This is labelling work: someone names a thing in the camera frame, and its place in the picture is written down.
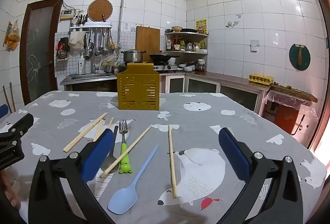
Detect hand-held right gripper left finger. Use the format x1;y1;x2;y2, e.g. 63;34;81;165
28;128;116;224

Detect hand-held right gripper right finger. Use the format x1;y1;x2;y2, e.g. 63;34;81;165
218;127;304;224

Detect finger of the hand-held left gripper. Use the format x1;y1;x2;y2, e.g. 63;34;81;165
0;113;35;141
0;104;10;119

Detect dark metal spoon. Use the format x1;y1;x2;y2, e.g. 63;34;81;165
100;125;119;173

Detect fork with green frog handle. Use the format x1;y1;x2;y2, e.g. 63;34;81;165
119;119;133;174

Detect metal rod utensil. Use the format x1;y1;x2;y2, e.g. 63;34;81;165
107;145;159;215

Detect yellow slotted utensil holder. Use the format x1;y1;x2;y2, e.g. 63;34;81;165
117;62;161;111

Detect row of hanging kitchen utensils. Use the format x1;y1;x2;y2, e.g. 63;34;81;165
84;28;116;60

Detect thin wooden sticks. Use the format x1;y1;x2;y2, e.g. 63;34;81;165
2;82;16;114

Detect grey bear print tablecloth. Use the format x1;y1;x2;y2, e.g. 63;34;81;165
0;90;330;224

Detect red brown cabinet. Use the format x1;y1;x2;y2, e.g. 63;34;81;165
275;104;301;134

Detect kitchen counter cabinets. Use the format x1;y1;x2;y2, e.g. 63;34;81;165
160;72;271;114

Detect dark wood frosted glass door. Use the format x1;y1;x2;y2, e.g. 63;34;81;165
20;0;64;106

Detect hanging bag of orange items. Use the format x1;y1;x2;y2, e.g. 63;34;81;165
4;20;20;50

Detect stainless steel sink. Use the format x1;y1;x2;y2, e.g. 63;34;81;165
60;72;118;85

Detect yellow egg carton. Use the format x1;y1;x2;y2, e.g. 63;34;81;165
248;74;274;84

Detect white soap bottle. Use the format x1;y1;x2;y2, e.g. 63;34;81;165
79;53;87;74

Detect clear plastic sheet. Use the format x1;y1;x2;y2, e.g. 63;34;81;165
263;90;319;118

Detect long wooden board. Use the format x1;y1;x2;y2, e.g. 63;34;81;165
269;83;318;103

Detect chrome faucet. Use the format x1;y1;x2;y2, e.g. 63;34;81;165
86;42;100;74

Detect white hanging cloth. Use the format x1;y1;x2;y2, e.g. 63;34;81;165
68;32;85;48

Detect stack of white bowls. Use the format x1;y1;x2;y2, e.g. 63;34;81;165
178;59;197;72

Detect steel pot with lid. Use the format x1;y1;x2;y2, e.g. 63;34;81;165
121;49;146;63

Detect gas stove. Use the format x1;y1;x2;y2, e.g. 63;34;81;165
152;64;179;72

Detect round green board with peeler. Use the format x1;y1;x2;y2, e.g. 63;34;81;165
289;43;310;70

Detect black wok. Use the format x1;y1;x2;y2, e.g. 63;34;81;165
149;53;180;65

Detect rectangular wooden cutting board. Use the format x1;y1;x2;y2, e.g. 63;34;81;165
136;26;161;56

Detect row of condiment bottles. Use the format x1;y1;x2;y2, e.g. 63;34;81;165
166;36;207;52

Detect round bamboo board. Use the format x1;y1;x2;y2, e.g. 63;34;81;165
87;0;113;22

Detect wire basket with red items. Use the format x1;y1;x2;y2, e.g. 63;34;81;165
55;37;70;62

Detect white wall control box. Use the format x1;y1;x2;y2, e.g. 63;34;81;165
60;9;74;21

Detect metal wall utensil rack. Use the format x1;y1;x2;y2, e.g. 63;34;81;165
69;22;113;32

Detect corner wall shelf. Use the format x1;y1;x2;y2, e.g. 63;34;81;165
164;29;209;54

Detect wall hooks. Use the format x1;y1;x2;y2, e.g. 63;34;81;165
225;14;243;28

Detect yellow wall poster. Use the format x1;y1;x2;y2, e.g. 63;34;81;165
195;20;208;34

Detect grey wall pipe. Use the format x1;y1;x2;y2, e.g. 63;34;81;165
117;0;131;47

